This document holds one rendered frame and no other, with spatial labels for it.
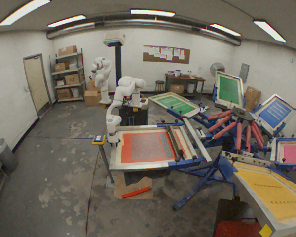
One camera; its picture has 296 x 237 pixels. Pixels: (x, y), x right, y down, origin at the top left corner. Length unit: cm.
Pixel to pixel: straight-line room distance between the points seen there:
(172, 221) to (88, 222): 116
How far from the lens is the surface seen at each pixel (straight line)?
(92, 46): 490
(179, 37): 498
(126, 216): 188
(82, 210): 206
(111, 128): 105
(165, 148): 122
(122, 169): 102
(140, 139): 130
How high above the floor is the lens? 183
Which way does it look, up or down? 33 degrees down
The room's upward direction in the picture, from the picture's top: 3 degrees clockwise
